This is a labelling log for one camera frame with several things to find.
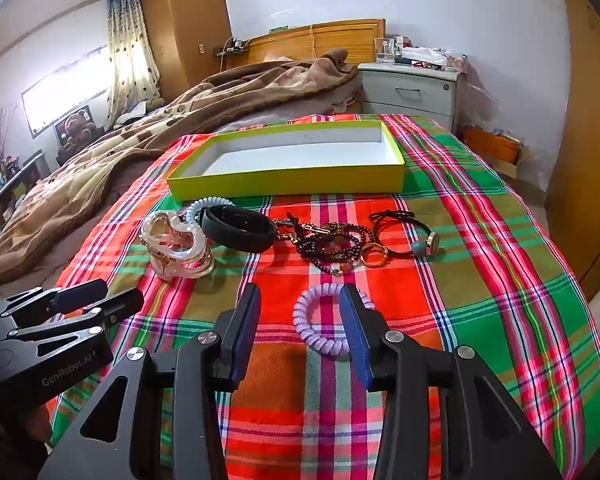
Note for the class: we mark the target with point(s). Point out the power strip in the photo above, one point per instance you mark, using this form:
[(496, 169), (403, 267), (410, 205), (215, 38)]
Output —
[(232, 47)]

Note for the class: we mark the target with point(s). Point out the clear glass cup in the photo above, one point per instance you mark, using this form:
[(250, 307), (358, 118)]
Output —
[(382, 50)]

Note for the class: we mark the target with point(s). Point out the wooden door panel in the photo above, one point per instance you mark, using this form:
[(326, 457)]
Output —
[(590, 160)]

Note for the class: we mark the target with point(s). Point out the black wristband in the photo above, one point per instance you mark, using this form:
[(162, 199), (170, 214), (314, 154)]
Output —
[(240, 240)]

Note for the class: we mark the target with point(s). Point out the brown patterned blanket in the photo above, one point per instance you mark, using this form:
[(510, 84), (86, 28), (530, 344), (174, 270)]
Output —
[(130, 145)]

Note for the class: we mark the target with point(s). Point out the wooden headboard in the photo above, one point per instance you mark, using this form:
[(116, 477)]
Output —
[(330, 40)]

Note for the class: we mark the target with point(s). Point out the plush toys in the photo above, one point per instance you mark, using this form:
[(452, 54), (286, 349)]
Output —
[(77, 130)]

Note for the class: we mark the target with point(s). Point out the low shelf with bottles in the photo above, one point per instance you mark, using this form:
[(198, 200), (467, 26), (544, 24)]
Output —
[(17, 185)]

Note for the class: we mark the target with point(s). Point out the tall wooden wardrobe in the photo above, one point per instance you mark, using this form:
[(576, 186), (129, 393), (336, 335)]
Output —
[(190, 35)]

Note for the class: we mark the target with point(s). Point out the yellow-green cardboard box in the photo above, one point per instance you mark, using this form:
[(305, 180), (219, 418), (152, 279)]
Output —
[(280, 182)]

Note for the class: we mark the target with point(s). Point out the clutter of small toiletries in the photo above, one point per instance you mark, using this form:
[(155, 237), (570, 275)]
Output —
[(430, 55)]

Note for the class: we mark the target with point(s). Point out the plaid red green cloth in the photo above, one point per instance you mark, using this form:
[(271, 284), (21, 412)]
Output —
[(480, 260)]

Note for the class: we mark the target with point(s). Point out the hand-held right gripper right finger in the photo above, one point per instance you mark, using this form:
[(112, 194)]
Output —
[(352, 335)]

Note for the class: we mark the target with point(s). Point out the orange storage box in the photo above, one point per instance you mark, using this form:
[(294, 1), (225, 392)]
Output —
[(492, 147)]

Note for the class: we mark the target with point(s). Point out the cream gold hair claw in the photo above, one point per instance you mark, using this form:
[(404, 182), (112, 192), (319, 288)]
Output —
[(180, 260)]

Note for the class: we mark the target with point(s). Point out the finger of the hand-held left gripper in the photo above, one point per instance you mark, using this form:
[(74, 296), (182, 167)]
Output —
[(80, 294), (125, 305)]

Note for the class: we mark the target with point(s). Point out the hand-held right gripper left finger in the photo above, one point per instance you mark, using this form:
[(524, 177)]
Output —
[(245, 330)]

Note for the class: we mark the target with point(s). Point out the grey nightstand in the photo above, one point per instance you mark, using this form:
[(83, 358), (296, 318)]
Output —
[(405, 95)]

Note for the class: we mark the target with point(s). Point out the window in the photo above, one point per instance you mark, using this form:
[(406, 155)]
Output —
[(65, 90)]

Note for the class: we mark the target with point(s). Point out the dotted curtain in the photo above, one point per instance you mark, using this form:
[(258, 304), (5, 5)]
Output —
[(130, 50)]

